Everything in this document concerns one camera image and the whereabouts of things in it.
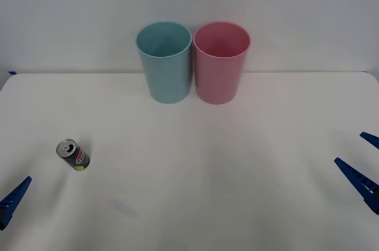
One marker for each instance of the pink plastic bin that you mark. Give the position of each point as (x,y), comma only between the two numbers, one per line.
(217,80)

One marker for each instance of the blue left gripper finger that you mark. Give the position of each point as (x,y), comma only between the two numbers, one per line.
(13,200)

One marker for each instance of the pale blue plastic bin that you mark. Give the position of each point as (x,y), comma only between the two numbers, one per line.
(165,79)

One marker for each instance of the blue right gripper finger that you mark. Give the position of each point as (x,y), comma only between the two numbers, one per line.
(371,139)
(359,181)

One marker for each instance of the black drink can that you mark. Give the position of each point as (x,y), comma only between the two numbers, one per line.
(77,157)

